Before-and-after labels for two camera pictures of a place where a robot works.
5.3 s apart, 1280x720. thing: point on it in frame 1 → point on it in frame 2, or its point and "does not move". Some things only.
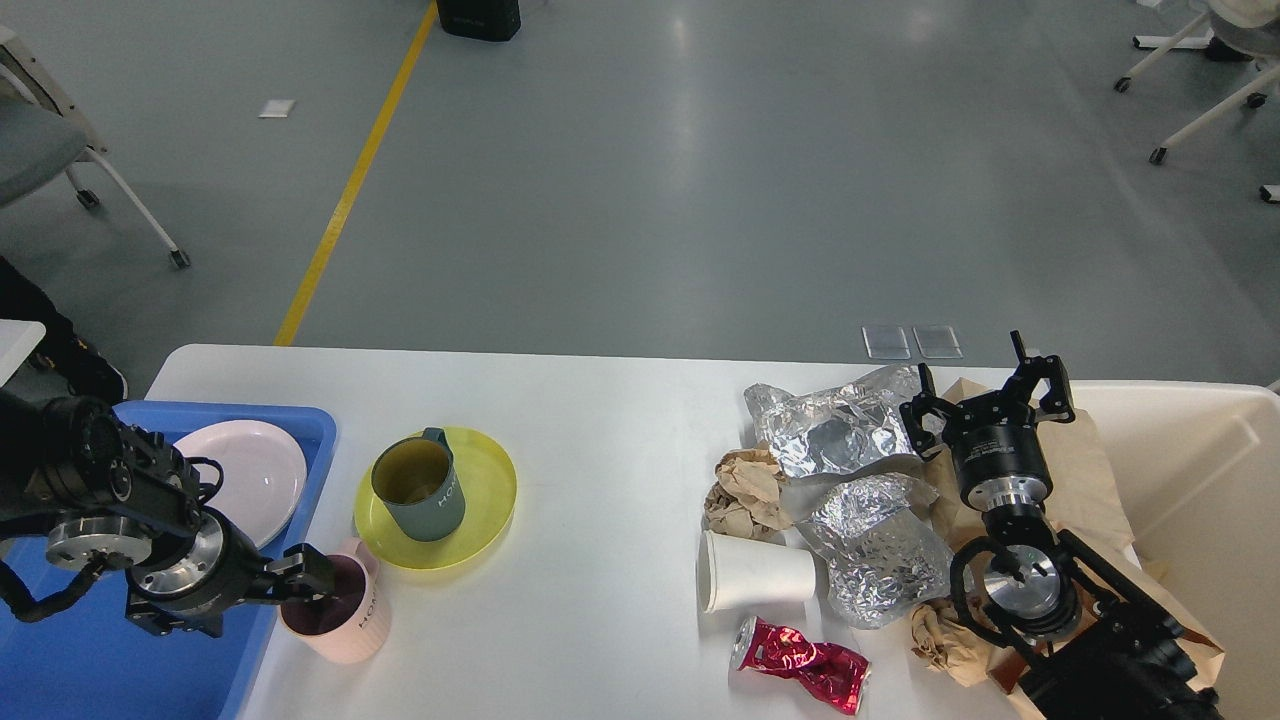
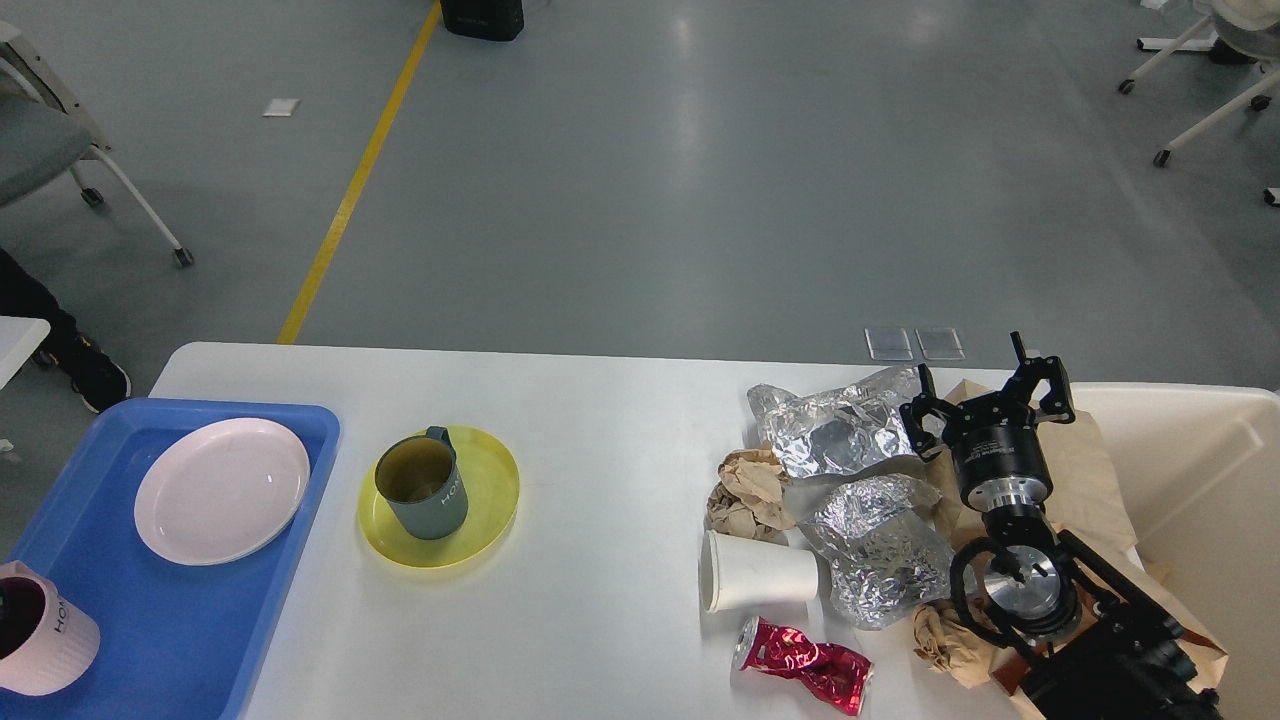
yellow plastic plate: x=487 y=479 does not move
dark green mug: x=416 y=480 does not move
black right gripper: x=1001 y=460 does not move
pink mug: x=352 y=623 → x=47 y=641
